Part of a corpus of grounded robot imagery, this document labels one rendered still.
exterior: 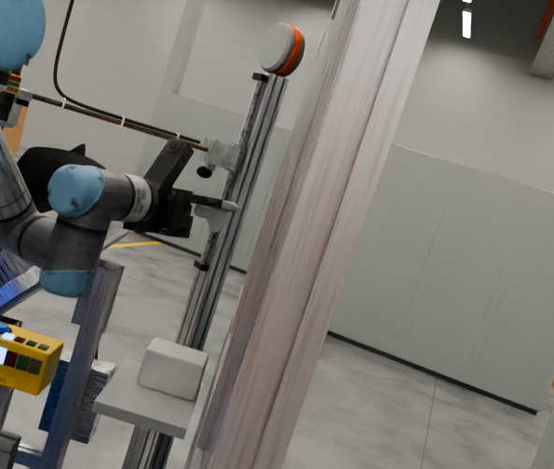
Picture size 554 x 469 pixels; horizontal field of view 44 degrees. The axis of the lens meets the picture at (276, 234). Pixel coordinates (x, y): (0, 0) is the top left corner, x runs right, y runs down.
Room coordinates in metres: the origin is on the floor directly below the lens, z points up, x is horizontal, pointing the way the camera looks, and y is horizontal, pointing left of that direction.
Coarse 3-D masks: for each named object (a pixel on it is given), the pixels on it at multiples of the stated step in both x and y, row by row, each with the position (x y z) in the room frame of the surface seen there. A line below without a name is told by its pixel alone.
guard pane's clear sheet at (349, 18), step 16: (352, 0) 1.14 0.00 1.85; (352, 16) 0.93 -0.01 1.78; (336, 48) 1.15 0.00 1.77; (336, 64) 0.93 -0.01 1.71; (320, 96) 1.17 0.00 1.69; (320, 112) 0.94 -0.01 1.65; (304, 144) 1.17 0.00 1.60; (304, 160) 0.94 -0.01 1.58; (288, 208) 0.98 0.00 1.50; (272, 256) 1.00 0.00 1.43; (256, 304) 1.00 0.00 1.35; (240, 352) 1.01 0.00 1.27; (224, 400) 1.02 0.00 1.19; (208, 448) 1.08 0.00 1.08; (208, 464) 0.86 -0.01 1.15
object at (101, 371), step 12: (60, 360) 1.86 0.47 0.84; (96, 360) 1.93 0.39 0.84; (60, 372) 1.86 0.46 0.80; (96, 372) 1.86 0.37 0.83; (108, 372) 1.87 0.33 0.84; (60, 384) 1.86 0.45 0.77; (96, 384) 1.86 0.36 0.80; (48, 396) 1.86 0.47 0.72; (84, 396) 1.86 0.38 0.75; (96, 396) 1.86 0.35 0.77; (48, 408) 1.86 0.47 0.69; (84, 408) 1.86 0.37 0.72; (48, 420) 1.86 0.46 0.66; (84, 420) 1.86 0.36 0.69; (96, 420) 1.89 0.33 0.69; (72, 432) 1.86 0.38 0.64; (84, 432) 1.86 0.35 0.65
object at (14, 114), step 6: (24, 90) 1.68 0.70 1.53; (18, 96) 1.68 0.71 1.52; (24, 96) 1.68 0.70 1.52; (30, 96) 1.69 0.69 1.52; (18, 102) 1.67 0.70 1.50; (24, 102) 1.68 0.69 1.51; (12, 108) 1.68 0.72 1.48; (18, 108) 1.68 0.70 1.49; (12, 114) 1.67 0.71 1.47; (18, 114) 1.68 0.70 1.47; (0, 120) 1.64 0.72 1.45; (12, 120) 1.67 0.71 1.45; (18, 120) 1.68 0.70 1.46; (6, 126) 1.65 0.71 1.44; (12, 126) 1.67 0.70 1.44
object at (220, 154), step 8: (208, 144) 2.02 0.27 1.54; (216, 144) 1.99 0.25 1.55; (224, 144) 2.01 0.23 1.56; (232, 144) 2.08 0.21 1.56; (200, 152) 2.04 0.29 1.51; (208, 152) 2.00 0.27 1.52; (216, 152) 1.99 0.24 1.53; (224, 152) 2.01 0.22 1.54; (232, 152) 2.03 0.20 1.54; (240, 152) 2.06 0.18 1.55; (208, 160) 1.99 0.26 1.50; (216, 160) 2.00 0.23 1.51; (224, 160) 2.02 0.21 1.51; (232, 160) 2.03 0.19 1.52; (224, 168) 2.08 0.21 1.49; (232, 168) 2.04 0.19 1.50
